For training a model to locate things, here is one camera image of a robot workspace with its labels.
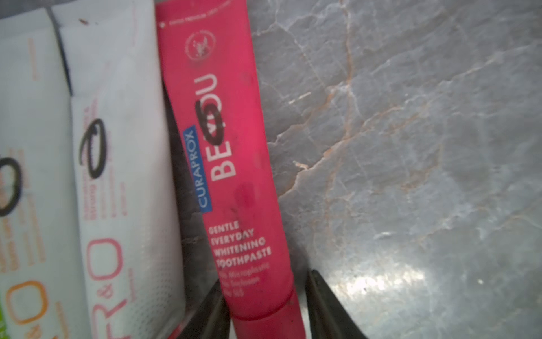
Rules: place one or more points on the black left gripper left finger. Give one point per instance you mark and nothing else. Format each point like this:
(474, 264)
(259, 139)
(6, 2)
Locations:
(211, 320)

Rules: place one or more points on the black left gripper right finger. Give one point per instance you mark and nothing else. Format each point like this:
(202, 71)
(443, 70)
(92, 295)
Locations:
(328, 318)

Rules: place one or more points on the crimson pink toothpaste tube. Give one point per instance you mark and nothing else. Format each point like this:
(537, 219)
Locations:
(208, 66)

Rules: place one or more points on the white pink-cap toothpaste tube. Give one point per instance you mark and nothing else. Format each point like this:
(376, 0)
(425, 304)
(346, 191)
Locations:
(128, 222)

